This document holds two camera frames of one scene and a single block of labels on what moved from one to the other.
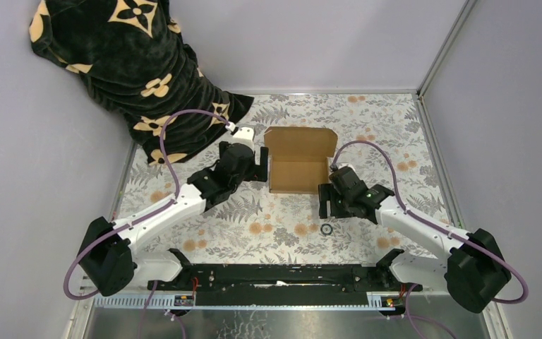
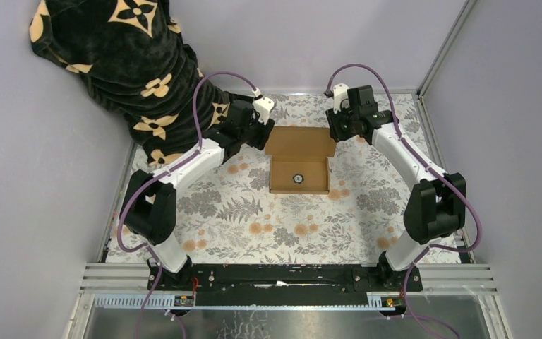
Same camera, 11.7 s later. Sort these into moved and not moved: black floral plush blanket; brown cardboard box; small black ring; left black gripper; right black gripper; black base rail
Moved: left black gripper; small black ring; right black gripper
Not moved: black base rail; brown cardboard box; black floral plush blanket
